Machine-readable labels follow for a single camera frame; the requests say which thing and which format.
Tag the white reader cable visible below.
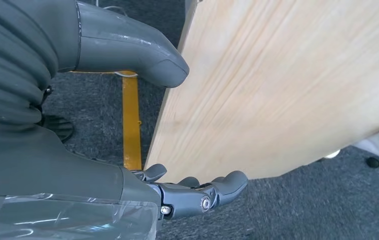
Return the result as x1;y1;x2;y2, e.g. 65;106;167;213
114;70;139;79

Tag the yellow floor tape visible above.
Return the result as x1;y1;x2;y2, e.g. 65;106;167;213
70;70;143;171

